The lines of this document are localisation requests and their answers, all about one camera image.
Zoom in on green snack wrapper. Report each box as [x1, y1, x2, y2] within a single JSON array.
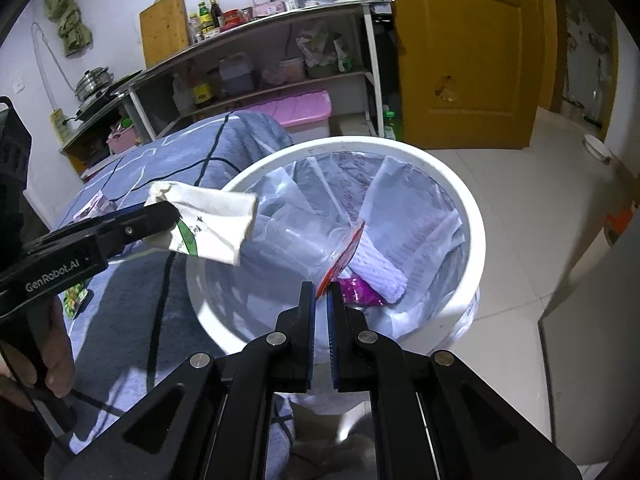
[[62, 281, 89, 319]]

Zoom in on large metal-top shelf unit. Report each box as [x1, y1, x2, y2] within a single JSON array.
[[127, 0, 397, 142]]

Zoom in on black induction cooker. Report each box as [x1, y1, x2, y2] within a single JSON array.
[[75, 70, 146, 121]]

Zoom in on purple white carton box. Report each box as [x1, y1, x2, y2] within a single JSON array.
[[74, 191, 115, 225]]

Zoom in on small shelf unit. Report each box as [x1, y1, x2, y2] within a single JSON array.
[[57, 91, 157, 182]]

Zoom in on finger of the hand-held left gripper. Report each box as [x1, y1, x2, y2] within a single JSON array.
[[22, 201, 182, 273], [75, 207, 151, 226]]

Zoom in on magenta wrapper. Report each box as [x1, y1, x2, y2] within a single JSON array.
[[340, 277, 388, 309]]

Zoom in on white foam net sleeve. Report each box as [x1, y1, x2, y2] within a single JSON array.
[[350, 237, 408, 306]]

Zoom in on person's left hand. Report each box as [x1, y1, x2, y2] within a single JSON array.
[[0, 292, 77, 411]]

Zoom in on grey power cable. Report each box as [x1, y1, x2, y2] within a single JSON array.
[[31, 21, 68, 111]]

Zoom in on wooden cutting board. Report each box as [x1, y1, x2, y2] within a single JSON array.
[[139, 0, 194, 69]]

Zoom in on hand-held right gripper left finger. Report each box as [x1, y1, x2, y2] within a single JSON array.
[[42, 281, 317, 480]]

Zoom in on white paper packet green print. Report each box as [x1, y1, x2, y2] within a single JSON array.
[[145, 181, 259, 266]]

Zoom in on grey jerry can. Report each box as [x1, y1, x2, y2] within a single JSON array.
[[219, 55, 256, 96]]

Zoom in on blue lined blanket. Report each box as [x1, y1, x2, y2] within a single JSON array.
[[45, 110, 321, 480]]

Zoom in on grey cabinet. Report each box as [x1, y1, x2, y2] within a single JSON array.
[[537, 240, 640, 461]]

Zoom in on crumpled plastic bags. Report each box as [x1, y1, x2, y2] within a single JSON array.
[[297, 30, 353, 72]]

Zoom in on green drink bottle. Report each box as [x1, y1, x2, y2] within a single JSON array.
[[382, 105, 404, 141]]

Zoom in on pink storage box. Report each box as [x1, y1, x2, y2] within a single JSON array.
[[227, 90, 333, 147]]

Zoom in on oil bottle yellow label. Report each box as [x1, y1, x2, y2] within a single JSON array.
[[192, 67, 214, 109]]

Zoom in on white plastic bottle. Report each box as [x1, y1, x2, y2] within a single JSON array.
[[172, 72, 194, 116]]

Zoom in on yellow power strip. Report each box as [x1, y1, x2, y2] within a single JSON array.
[[49, 109, 71, 144]]

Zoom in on red white wrapper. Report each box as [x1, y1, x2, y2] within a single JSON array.
[[315, 220, 367, 297]]

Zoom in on white floor bowl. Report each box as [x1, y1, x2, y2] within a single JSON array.
[[583, 135, 612, 164]]

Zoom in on white plastic bin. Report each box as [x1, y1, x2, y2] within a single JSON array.
[[186, 135, 486, 361]]

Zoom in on steel steamer pot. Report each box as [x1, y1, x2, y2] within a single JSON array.
[[74, 66, 115, 103]]

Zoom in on clear plastic cup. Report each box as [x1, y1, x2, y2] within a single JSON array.
[[255, 212, 351, 283]]

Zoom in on pink basket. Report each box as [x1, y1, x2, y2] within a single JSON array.
[[107, 116, 139, 154]]

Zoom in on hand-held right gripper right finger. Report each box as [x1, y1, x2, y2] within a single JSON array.
[[326, 287, 583, 480]]

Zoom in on green hanging cloth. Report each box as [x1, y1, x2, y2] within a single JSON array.
[[42, 0, 94, 59]]

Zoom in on yellow wooden door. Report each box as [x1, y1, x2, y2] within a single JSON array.
[[390, 0, 559, 151]]

